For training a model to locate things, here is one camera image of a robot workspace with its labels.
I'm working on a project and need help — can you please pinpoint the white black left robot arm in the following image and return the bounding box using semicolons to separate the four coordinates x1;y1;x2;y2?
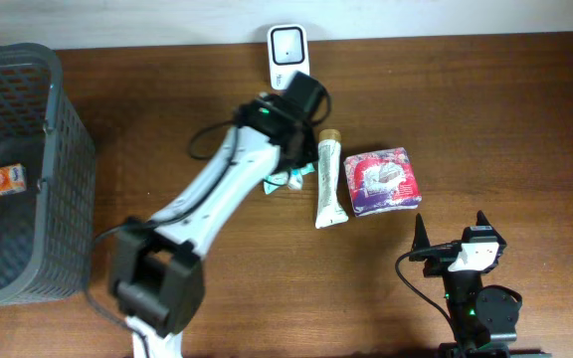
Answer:
108;73;331;357

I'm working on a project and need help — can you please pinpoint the white tube with gold cap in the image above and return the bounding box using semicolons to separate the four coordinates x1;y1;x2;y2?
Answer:
315;129;348;229

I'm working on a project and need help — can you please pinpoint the teal toilet tissue pack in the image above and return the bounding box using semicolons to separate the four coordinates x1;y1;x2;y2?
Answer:
263;171;290;195

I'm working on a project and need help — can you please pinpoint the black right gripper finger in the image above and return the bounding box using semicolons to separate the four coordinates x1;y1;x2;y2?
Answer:
476;210;492;229
412;214;431;251

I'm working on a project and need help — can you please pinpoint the grey plastic mesh basket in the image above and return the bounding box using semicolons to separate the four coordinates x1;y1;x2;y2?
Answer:
0;43;96;306

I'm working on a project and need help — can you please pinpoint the white barcode scanner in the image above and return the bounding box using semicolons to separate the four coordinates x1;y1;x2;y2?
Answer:
267;24;310;90

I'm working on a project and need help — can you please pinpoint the orange tissue packet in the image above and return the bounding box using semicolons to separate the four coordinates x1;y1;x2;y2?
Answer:
0;163;27;197

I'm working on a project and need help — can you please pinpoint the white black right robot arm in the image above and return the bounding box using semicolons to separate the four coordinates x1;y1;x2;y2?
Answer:
400;212;547;358

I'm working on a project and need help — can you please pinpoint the small teal tissue packet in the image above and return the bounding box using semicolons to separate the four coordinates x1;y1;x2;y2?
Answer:
286;163;315;190

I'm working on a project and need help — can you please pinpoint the purple red tissue pack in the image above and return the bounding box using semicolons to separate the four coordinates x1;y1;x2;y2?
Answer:
343;147;422;217

